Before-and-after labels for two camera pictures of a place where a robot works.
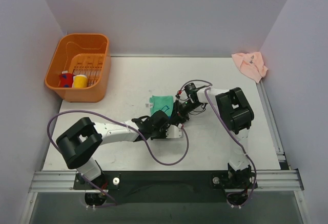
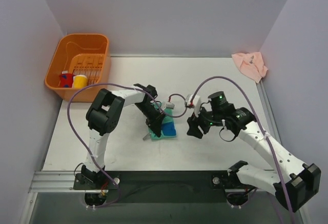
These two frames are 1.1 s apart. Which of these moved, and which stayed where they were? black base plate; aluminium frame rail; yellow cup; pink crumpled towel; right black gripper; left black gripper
Moved: right black gripper; left black gripper
Stayed: pink crumpled towel; black base plate; aluminium frame rail; yellow cup
